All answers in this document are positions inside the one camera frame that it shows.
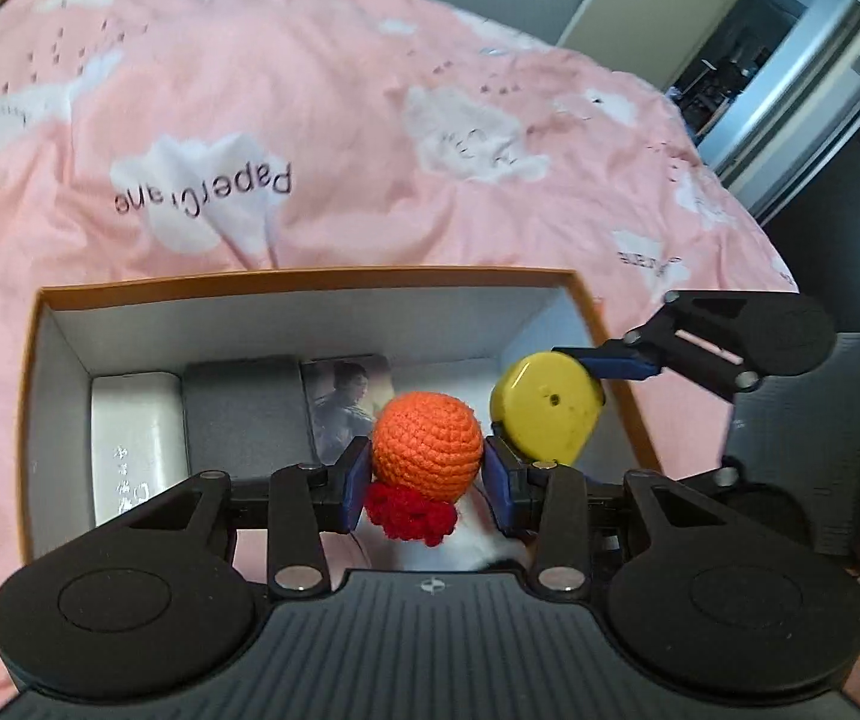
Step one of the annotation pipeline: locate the white door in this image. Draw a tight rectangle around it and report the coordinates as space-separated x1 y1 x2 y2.
700 0 860 221

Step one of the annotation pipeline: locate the pink patterned duvet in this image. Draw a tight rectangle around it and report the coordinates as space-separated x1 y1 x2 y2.
0 0 794 704

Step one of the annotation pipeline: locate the dark grey square box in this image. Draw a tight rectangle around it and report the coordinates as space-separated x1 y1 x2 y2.
182 356 317 481

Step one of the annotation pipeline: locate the white case in box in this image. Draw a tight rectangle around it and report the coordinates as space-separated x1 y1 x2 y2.
89 372 189 525

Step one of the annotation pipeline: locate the orange crochet octopus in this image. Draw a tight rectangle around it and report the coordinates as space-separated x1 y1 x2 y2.
365 392 484 548

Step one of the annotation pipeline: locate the yellow tape measure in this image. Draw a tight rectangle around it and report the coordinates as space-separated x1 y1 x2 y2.
490 351 606 466

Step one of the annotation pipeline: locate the photo card box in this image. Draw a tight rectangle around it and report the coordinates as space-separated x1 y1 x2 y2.
301 355 395 465

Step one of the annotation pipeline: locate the orange cardboard box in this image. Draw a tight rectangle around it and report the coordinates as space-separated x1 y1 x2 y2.
17 265 664 566

